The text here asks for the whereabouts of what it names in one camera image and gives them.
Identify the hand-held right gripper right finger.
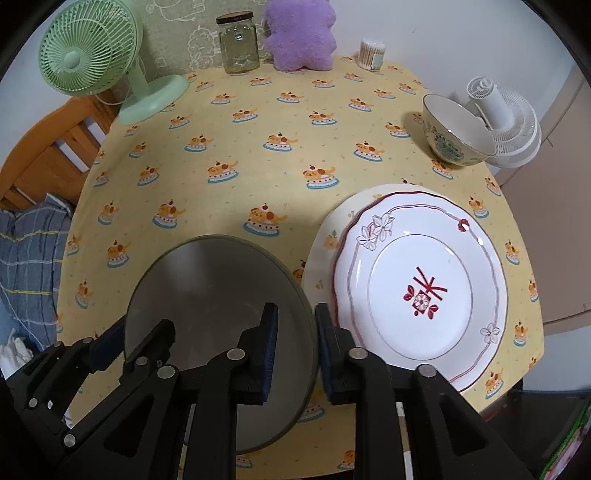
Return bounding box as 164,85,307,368
315,302,527,480

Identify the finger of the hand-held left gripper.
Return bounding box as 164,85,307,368
7,318,127,416
58,318,177,453

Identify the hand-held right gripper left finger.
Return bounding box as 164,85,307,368
55,302,279,480

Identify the white bowl with green rim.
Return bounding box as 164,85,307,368
124,234,319,453

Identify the white plate with orange flowers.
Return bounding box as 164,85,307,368
302,184,444,319

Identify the white plate with red pattern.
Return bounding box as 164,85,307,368
332,190,509,393

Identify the white cloth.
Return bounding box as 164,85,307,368
0,335,35,374

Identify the blue plaid cloth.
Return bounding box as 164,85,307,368
0,194,75,352

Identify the yellow printed tablecloth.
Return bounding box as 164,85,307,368
54,55,546,474

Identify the white bowl with printed outside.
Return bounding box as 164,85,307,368
422,93,497,168

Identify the green and pink box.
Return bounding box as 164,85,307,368
540,397,591,480

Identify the beige cabinet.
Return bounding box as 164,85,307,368
496,65,591,335

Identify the green desk fan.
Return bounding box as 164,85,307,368
38,0,189,125

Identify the cotton swab container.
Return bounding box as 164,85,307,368
359,39,387,72

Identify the glass jar with black lid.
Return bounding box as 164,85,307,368
216,11,260,75

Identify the white desk fan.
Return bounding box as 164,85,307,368
464,76,542,169

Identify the purple plush toy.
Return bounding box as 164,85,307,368
263,0,337,72

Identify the green printed wall cloth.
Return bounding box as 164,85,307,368
134,0,278,75

